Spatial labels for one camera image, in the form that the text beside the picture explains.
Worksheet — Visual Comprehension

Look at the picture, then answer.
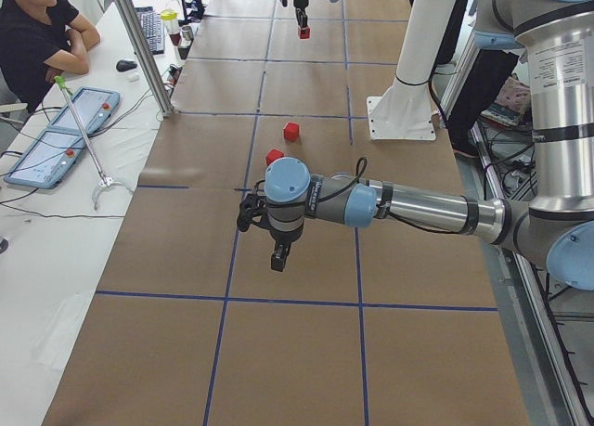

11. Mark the red block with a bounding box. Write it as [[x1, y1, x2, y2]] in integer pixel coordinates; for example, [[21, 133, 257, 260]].
[[265, 148, 285, 166], [299, 26, 310, 39], [283, 122, 300, 142]]

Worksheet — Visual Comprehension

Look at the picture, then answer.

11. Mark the brown paper table cover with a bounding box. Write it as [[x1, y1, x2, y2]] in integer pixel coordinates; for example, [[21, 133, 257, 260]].
[[44, 0, 529, 425]]

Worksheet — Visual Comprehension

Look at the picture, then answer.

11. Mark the metal cup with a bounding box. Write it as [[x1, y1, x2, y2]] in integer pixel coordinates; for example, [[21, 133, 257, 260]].
[[180, 25, 194, 43]]

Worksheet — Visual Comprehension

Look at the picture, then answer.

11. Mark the black keyboard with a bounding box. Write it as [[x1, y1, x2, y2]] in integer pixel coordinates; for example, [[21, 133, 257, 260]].
[[135, 6, 165, 55]]

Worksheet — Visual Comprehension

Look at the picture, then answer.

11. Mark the black computer mouse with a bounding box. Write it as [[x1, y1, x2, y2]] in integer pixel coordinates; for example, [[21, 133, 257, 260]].
[[115, 59, 137, 72]]

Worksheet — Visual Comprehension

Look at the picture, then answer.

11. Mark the grabber reach tool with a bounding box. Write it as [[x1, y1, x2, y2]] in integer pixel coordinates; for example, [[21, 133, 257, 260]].
[[54, 75, 134, 211]]

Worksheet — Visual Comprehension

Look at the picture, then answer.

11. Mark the upper teach pendant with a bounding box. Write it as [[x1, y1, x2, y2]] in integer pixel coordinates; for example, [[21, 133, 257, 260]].
[[47, 87, 121, 135]]

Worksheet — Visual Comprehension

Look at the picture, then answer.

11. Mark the teach pendant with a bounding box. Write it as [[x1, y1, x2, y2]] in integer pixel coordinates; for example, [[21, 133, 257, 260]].
[[47, 87, 121, 135], [4, 129, 84, 189]]

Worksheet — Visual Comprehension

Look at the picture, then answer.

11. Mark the stack of cloth books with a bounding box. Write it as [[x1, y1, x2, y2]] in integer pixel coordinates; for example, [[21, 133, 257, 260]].
[[481, 73, 531, 127]]

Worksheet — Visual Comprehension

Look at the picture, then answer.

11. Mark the lower teach pendant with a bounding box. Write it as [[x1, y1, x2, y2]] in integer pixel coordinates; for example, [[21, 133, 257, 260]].
[[4, 129, 84, 189]]

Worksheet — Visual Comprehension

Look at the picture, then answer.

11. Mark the seated person black shirt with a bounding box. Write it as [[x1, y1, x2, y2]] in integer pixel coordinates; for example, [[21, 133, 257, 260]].
[[1, 0, 100, 112]]

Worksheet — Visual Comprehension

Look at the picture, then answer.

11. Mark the white camera mast pedestal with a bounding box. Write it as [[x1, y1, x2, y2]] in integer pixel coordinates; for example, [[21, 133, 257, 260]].
[[368, 0, 457, 141]]

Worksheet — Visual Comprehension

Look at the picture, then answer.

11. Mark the aluminium frame post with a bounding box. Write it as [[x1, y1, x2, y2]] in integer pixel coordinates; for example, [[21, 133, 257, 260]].
[[113, 0, 174, 117]]

